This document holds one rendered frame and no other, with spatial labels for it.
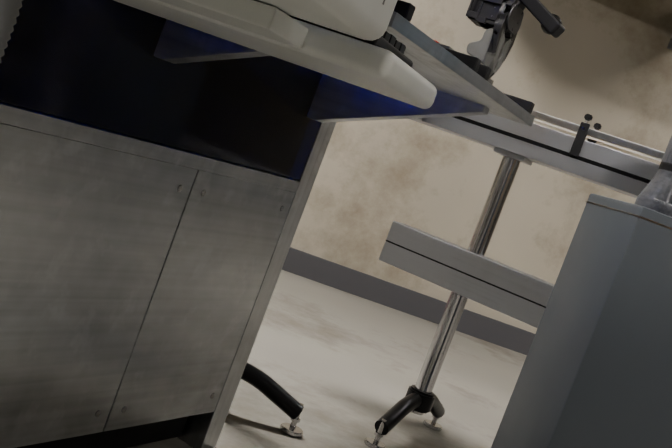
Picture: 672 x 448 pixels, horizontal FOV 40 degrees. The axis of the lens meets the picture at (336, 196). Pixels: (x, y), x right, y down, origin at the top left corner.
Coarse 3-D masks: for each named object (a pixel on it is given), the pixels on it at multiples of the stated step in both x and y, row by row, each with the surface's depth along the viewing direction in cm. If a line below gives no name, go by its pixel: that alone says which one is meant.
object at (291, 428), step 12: (252, 372) 224; (252, 384) 225; (264, 384) 225; (276, 384) 226; (276, 396) 225; (288, 396) 227; (288, 408) 226; (300, 408) 227; (288, 432) 226; (300, 432) 227
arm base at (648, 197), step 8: (664, 168) 179; (656, 176) 180; (664, 176) 178; (648, 184) 181; (656, 184) 178; (664, 184) 177; (648, 192) 179; (656, 192) 177; (664, 192) 176; (640, 200) 180; (648, 200) 177; (656, 200) 176; (664, 200) 176; (656, 208) 176; (664, 208) 175
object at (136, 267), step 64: (0, 128) 120; (64, 128) 130; (0, 192) 124; (64, 192) 134; (128, 192) 146; (192, 192) 161; (256, 192) 178; (0, 256) 128; (64, 256) 139; (128, 256) 152; (192, 256) 167; (256, 256) 187; (0, 320) 132; (64, 320) 144; (128, 320) 158; (192, 320) 175; (0, 384) 136; (64, 384) 149; (128, 384) 164; (192, 384) 183
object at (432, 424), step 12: (408, 396) 254; (420, 396) 257; (432, 396) 259; (396, 408) 247; (408, 408) 250; (420, 408) 257; (432, 408) 271; (384, 420) 241; (396, 420) 244; (432, 420) 281; (384, 432) 242; (372, 444) 240; (384, 444) 243
